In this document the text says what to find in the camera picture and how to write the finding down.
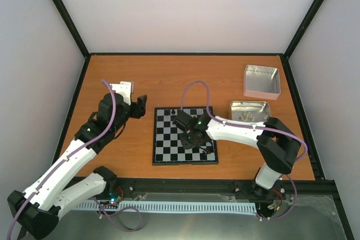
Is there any black and silver chessboard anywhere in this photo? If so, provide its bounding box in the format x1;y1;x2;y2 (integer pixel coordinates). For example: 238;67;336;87
152;107;219;165

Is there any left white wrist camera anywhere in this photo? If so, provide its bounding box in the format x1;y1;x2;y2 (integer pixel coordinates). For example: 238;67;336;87
110;81;134;105

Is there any light blue cable duct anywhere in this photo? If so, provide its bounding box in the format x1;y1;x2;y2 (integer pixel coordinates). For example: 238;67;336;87
70;200;258;214

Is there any empty silver tin lid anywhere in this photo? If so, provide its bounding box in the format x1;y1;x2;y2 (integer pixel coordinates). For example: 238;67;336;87
244;65;281;100

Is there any black frame rail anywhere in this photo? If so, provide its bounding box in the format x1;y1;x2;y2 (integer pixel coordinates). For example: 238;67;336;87
116;178;338;201

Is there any pile of black chess pieces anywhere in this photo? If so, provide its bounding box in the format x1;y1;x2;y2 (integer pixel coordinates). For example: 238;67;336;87
199;144;217;155

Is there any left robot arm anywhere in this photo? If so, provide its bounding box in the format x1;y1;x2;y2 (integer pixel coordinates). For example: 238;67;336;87
7;92;147;239

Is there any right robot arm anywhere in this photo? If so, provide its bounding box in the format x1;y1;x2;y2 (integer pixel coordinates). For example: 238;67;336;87
173;110;307;190

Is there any small circuit board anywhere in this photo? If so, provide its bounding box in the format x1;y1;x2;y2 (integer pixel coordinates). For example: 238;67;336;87
105;188;124;209

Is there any pile of white chess pieces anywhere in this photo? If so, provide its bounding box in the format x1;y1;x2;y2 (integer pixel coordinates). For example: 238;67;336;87
239;112;269;123

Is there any silver tin with white pieces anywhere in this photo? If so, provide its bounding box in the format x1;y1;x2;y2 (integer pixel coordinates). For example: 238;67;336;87
229;101;272;121

